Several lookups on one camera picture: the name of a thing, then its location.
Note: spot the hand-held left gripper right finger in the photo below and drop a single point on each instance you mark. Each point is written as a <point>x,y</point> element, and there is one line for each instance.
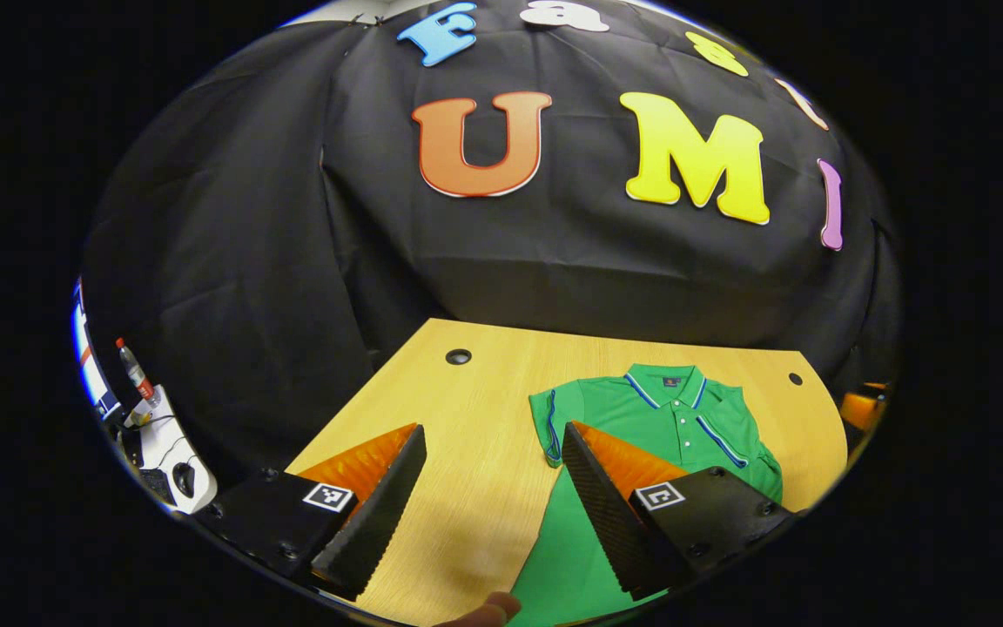
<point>606,514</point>

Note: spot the white and blue board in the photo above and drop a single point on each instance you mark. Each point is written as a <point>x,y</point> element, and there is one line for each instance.
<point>88,357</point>

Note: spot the black backdrop cloth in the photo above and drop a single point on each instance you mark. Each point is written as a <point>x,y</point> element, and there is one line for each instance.
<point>554,261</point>

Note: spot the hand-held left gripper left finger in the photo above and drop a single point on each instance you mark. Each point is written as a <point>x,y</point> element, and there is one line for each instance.
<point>380,514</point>

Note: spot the red-capped bottle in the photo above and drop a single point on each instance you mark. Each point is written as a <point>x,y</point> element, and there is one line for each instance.
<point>134,374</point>

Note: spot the green T-shirt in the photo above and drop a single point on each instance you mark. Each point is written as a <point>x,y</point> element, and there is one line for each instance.
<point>684,418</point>

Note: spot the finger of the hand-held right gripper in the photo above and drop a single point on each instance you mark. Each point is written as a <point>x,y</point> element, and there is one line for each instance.
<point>858,409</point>

